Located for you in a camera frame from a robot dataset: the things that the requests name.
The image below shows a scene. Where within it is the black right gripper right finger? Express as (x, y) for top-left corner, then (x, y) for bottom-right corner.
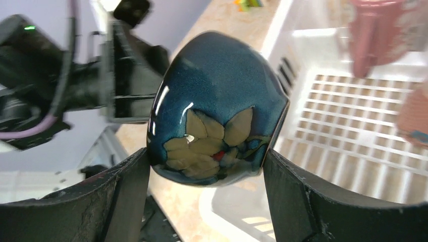
(263, 150), (427, 241)

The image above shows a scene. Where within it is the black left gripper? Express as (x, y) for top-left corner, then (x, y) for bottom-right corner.
(72, 1), (170, 124)

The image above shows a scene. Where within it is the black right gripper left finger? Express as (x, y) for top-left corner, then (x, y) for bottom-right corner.
(1, 148), (150, 241)

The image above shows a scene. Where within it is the blue floral bowl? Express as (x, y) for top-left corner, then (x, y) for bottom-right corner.
(147, 31), (289, 187)

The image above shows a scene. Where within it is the pink ghost mug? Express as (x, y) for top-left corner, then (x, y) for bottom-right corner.
(349, 0), (427, 78)

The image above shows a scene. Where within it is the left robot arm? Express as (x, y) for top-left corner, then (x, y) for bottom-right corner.
(1, 1), (170, 150)

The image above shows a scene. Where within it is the white plastic dish rack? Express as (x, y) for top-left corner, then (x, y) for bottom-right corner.
(199, 1), (427, 241)

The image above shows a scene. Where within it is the striped toy block stack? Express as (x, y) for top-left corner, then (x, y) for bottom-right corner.
(234, 0), (265, 12)

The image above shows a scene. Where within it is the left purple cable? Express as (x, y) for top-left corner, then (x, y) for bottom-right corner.
(0, 0), (79, 140)

